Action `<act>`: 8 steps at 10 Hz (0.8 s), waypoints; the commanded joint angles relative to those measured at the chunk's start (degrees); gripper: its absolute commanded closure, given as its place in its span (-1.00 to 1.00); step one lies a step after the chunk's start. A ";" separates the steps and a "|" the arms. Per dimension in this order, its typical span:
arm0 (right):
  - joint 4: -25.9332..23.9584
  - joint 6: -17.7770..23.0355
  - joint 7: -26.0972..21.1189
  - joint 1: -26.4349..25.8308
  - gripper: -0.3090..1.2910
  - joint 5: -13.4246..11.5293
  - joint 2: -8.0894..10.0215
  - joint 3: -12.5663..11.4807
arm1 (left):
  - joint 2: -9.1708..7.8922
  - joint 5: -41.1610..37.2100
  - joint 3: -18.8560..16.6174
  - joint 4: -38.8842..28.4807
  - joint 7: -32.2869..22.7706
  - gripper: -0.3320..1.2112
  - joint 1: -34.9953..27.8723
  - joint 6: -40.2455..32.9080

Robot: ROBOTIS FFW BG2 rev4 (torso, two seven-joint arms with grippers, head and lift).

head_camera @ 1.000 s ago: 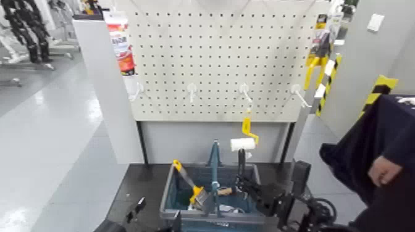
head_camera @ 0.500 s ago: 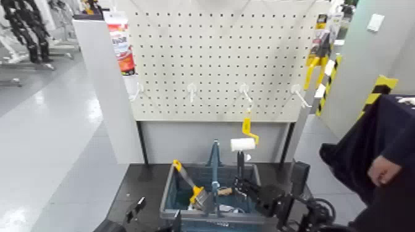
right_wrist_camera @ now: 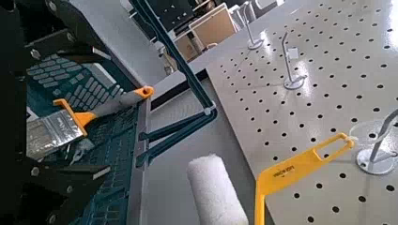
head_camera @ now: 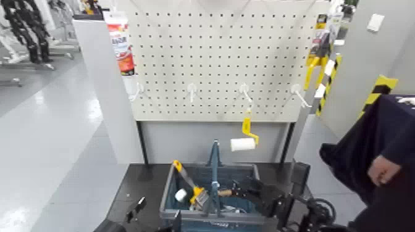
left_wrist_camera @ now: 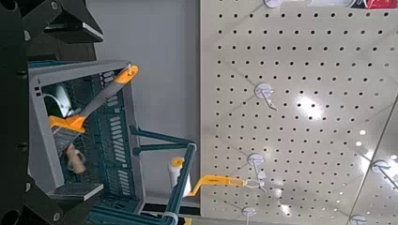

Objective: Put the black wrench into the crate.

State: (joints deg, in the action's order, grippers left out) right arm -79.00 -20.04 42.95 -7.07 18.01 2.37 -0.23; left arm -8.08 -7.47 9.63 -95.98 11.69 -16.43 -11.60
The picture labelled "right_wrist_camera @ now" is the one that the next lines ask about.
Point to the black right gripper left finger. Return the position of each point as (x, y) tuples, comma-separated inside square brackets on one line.
[(62, 193)]

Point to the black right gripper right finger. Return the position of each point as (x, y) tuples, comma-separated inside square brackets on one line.
[(78, 37)]

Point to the teal crate with grey rim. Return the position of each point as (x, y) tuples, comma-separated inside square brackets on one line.
[(119, 143)]

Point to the grey partition panel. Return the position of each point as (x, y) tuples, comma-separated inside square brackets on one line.
[(125, 47)]

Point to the silver metal tool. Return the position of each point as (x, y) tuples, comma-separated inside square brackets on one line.
[(83, 146)]

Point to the black perforated equipment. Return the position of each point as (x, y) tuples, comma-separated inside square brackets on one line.
[(172, 12)]

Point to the small tan box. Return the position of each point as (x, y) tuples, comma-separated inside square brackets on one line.
[(187, 48)]

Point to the black pegboard stand leg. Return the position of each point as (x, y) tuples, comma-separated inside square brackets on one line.
[(175, 92)]

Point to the large tan board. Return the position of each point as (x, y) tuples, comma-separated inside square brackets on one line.
[(212, 28)]

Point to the round-base metal pegboard hook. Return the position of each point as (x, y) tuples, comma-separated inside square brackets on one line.
[(375, 162), (255, 43), (294, 83)]

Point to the beige pegboard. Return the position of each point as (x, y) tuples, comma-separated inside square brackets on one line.
[(335, 95)]

